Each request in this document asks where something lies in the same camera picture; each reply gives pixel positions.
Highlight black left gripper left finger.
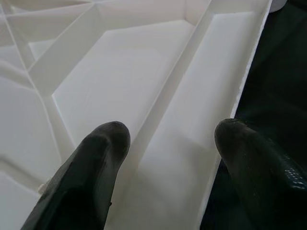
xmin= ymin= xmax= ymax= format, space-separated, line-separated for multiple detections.
xmin=20 ymin=121 xmax=131 ymax=230

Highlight black table cloth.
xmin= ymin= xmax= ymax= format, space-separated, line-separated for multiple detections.
xmin=200 ymin=0 xmax=307 ymax=230

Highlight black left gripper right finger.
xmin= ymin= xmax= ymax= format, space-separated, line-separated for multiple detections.
xmin=214 ymin=118 xmax=307 ymax=230

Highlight white plastic table top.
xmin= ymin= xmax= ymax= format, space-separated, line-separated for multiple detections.
xmin=0 ymin=0 xmax=286 ymax=230

